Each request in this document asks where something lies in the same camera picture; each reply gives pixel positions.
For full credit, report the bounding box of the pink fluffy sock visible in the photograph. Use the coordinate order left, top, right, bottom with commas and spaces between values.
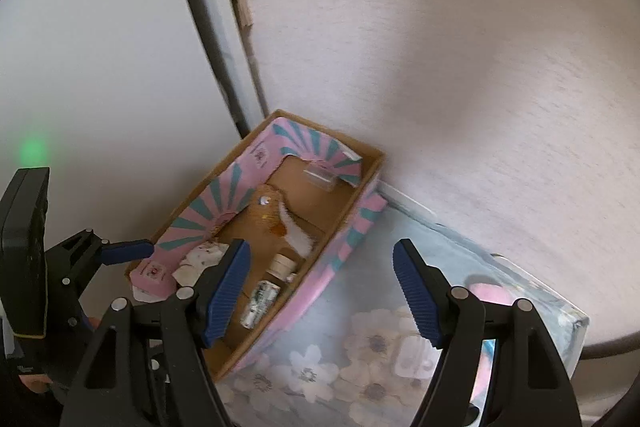
471, 340, 496, 402
464, 275, 513, 306

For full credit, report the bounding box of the floral printed small box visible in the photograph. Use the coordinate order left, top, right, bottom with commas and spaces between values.
240, 280, 280, 329

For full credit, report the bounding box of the floral grey blue cloth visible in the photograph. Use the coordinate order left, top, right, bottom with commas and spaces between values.
214, 200, 584, 427

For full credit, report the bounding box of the pink teal cardboard box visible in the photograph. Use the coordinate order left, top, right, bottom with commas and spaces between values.
129, 109, 386, 381

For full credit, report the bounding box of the white speckled sock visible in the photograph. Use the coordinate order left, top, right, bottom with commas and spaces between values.
172, 241, 229, 287

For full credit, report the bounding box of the person left hand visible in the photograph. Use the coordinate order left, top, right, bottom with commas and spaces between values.
20, 374, 52, 395

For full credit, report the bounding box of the black cable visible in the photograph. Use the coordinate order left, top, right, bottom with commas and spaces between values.
162, 0, 252, 138

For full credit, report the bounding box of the beige tape roll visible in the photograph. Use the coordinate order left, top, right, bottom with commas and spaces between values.
267, 254, 297, 282

